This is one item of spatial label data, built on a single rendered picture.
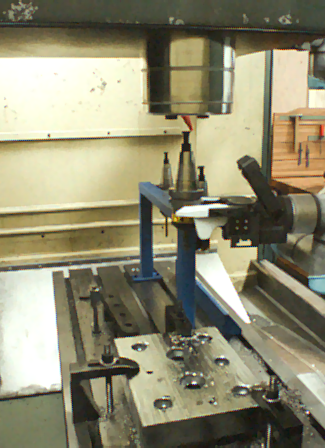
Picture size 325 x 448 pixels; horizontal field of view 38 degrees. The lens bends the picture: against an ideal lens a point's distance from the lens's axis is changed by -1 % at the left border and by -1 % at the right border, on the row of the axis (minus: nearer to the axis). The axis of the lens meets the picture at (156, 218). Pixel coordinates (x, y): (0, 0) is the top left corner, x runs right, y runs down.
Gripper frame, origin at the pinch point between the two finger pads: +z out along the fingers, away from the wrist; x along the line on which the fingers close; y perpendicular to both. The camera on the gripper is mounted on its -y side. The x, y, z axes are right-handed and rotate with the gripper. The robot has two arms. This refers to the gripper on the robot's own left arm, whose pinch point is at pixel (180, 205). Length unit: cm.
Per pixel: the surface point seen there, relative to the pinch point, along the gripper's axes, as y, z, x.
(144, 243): 27, 2, 65
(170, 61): -24.3, 2.8, -7.0
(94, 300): 30.5, 17.0, 28.9
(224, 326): 37.0, -15.5, 24.2
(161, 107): -17.3, 4.1, -5.9
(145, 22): -28.9, 7.2, -13.5
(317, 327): 58, -58, 59
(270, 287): 57, -53, 95
